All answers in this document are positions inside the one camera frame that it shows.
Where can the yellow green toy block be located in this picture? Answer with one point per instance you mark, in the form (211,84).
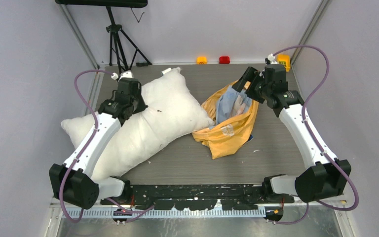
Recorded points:
(284,60)

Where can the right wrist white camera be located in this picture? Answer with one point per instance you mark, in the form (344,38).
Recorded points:
(271,59)

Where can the white slotted cable duct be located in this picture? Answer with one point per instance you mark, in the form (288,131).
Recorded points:
(216,212)

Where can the black panel on tripod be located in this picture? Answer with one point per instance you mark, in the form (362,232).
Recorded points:
(110,3)

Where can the wrist white camera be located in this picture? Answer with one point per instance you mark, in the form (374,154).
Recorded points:
(271,59)
(124,75)

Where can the orange pillowcase with white print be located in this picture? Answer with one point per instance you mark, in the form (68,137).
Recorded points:
(233,115)

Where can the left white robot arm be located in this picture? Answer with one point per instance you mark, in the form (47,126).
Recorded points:
(71,182)

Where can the white pillow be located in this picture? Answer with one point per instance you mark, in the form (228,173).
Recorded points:
(171,113)

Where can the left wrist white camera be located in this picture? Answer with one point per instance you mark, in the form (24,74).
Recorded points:
(124,75)

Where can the black tripod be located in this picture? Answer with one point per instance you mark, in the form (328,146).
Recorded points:
(116,47)

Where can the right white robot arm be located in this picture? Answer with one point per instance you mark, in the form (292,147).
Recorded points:
(324,172)

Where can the red toy block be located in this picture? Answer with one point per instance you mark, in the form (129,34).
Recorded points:
(224,60)

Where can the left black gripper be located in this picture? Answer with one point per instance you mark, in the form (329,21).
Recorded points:
(143,106)

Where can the small yellow toy block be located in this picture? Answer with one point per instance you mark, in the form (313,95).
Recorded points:
(201,60)

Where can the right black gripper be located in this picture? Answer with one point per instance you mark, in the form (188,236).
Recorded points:
(250,75)

